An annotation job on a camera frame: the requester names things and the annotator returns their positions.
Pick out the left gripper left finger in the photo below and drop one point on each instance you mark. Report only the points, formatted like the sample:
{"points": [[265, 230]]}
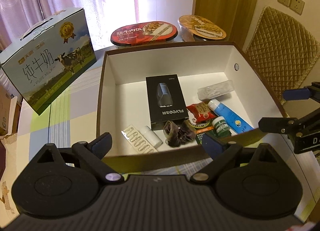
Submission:
{"points": [[90, 156]]}

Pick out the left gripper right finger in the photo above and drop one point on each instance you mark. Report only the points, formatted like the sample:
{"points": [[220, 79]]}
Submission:
{"points": [[223, 156]]}

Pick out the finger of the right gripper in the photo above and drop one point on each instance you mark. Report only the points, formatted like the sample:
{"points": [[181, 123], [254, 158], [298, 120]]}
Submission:
{"points": [[296, 94], [278, 125]]}

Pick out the green ointment tube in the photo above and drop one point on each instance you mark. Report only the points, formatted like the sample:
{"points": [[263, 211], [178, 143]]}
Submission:
{"points": [[221, 128]]}

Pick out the blue hand cream tube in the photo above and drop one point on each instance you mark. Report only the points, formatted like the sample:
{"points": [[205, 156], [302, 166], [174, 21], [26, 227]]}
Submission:
{"points": [[237, 123]]}

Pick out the red snack packet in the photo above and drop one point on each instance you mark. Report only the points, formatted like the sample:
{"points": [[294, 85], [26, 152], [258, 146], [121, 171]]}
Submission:
{"points": [[201, 112]]}

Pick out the white hair clip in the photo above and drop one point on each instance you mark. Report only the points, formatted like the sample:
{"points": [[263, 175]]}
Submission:
{"points": [[137, 141]]}

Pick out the dark hair scrunchie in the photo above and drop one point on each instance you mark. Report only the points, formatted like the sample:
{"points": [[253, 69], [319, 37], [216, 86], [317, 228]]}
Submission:
{"points": [[177, 135]]}

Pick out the clear floss pick box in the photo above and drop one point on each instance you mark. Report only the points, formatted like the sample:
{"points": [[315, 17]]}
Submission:
{"points": [[216, 90]]}

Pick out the black shaver box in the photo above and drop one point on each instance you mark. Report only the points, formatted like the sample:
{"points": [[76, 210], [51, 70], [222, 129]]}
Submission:
{"points": [[165, 100]]}

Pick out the small white bottle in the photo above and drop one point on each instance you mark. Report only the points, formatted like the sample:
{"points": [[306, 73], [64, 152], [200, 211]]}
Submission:
{"points": [[151, 136]]}

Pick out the quilted brown chair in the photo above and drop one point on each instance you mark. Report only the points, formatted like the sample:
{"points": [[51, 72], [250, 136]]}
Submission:
{"points": [[283, 51]]}

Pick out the brown cardboard storage box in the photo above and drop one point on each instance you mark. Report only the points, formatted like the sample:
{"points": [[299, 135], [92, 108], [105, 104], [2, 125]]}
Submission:
{"points": [[123, 98]]}

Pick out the cardboard boxes on floor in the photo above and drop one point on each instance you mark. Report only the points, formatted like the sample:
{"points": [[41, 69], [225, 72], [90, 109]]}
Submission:
{"points": [[10, 111]]}

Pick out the milk carton box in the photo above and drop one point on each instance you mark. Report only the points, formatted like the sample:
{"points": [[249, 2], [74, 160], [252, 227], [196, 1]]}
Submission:
{"points": [[49, 57]]}

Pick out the brown instant noodle bowl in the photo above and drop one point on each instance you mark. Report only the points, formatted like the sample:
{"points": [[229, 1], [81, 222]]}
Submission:
{"points": [[196, 28]]}

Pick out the red instant food bowl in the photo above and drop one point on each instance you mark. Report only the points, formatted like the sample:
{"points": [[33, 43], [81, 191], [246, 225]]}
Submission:
{"points": [[144, 33]]}

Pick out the wall power sockets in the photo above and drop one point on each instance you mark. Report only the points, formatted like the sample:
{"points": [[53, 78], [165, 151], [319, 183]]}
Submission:
{"points": [[296, 6]]}

